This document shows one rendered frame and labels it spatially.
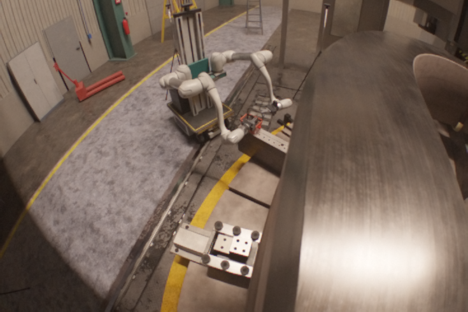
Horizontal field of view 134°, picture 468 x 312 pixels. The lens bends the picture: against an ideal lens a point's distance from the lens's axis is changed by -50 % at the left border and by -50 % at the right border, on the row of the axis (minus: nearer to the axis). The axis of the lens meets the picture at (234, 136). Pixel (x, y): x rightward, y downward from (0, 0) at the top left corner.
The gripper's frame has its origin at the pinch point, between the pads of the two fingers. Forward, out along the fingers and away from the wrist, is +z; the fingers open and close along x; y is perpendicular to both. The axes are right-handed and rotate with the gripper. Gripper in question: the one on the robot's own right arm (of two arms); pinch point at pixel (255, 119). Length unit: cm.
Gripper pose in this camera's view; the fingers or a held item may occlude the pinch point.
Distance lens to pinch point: 196.4
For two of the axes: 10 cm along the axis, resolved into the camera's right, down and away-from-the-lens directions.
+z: 6.4, -5.6, 5.2
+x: -7.7, -4.4, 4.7
